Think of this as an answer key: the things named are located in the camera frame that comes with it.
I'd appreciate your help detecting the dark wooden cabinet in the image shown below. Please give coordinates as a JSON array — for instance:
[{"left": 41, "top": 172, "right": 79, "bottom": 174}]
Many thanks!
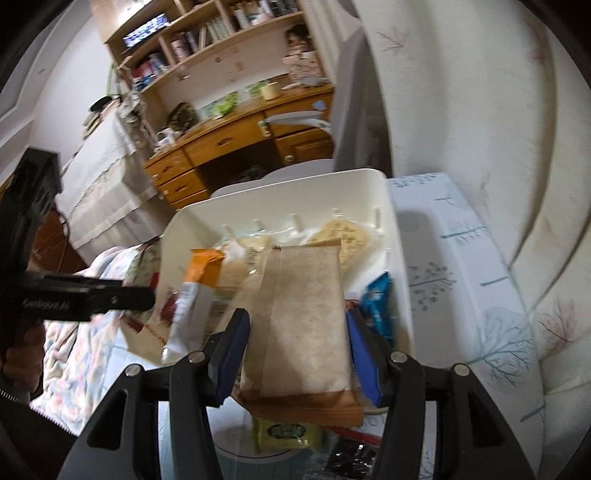
[{"left": 30, "top": 205, "right": 89, "bottom": 275}]

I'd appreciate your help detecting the white cloth covered table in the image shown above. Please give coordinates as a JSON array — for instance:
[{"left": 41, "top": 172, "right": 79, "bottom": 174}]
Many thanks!
[{"left": 55, "top": 108, "right": 158, "bottom": 250}]

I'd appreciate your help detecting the dark snack packet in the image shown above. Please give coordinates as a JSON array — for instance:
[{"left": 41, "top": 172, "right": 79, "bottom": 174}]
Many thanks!
[{"left": 323, "top": 436, "right": 384, "bottom": 480}]

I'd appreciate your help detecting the wooden desk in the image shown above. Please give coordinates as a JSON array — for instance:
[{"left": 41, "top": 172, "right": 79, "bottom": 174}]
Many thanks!
[{"left": 143, "top": 83, "right": 335, "bottom": 210}]

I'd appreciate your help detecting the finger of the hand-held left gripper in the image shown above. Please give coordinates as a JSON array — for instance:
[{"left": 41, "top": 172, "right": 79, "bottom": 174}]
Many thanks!
[{"left": 23, "top": 272, "right": 156, "bottom": 322}]

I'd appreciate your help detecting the long crumbly bread packet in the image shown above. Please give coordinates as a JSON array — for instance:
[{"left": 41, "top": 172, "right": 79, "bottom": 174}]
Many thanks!
[{"left": 307, "top": 219, "right": 384, "bottom": 278}]

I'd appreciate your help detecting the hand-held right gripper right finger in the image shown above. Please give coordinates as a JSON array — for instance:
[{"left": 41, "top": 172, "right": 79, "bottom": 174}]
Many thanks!
[{"left": 345, "top": 307, "right": 536, "bottom": 480}]

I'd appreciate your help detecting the wooden bookshelf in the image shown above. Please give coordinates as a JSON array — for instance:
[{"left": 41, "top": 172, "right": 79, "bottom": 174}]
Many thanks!
[{"left": 90, "top": 0, "right": 324, "bottom": 114}]

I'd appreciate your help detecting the floral quilt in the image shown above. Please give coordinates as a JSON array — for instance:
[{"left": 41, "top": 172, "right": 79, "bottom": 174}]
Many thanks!
[{"left": 30, "top": 244, "right": 162, "bottom": 423}]

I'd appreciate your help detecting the blue snack packet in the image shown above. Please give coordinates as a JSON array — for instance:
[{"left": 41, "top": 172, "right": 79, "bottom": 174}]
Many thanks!
[{"left": 360, "top": 272, "right": 397, "bottom": 347}]

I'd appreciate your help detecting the cream red band snack packet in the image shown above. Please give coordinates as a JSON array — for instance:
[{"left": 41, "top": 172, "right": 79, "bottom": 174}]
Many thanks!
[{"left": 121, "top": 314, "right": 176, "bottom": 365}]

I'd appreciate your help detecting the white plastic basket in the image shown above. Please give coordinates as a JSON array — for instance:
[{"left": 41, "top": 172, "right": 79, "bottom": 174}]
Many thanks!
[{"left": 157, "top": 168, "right": 416, "bottom": 467}]

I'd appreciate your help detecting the orange and white snack packet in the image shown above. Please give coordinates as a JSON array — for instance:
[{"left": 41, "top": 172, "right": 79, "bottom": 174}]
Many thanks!
[{"left": 161, "top": 248, "right": 225, "bottom": 365}]

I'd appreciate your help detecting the person's left hand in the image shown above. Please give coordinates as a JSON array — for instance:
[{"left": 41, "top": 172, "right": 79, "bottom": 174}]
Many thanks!
[{"left": 2, "top": 323, "right": 45, "bottom": 395}]

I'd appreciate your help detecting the doll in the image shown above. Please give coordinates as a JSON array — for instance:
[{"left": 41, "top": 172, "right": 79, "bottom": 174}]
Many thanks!
[{"left": 283, "top": 25, "right": 324, "bottom": 80}]

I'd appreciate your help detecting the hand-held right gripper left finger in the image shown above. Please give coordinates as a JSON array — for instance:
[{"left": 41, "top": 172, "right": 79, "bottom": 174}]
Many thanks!
[{"left": 58, "top": 308, "right": 252, "bottom": 480}]

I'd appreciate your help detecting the white leaf print curtain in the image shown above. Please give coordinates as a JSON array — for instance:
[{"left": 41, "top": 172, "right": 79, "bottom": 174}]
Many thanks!
[{"left": 360, "top": 0, "right": 591, "bottom": 398}]

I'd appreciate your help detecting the green and yellow snack packet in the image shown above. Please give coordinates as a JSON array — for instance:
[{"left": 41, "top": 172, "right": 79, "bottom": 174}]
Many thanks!
[{"left": 253, "top": 418, "right": 326, "bottom": 455}]

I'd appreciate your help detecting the dark patterned bag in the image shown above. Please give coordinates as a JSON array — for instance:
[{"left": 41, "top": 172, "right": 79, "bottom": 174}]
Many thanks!
[{"left": 166, "top": 102, "right": 200, "bottom": 133}]

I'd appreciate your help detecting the white tree print tablecloth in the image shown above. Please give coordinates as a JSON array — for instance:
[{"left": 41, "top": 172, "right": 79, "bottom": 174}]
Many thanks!
[{"left": 385, "top": 172, "right": 548, "bottom": 480}]

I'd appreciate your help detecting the brown paper snack packet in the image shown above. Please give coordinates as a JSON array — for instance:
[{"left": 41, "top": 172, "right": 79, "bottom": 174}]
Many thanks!
[{"left": 238, "top": 239, "right": 365, "bottom": 428}]

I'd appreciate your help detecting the grey office chair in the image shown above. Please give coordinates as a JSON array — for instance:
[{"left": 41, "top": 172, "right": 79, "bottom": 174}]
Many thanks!
[{"left": 210, "top": 28, "right": 384, "bottom": 199}]

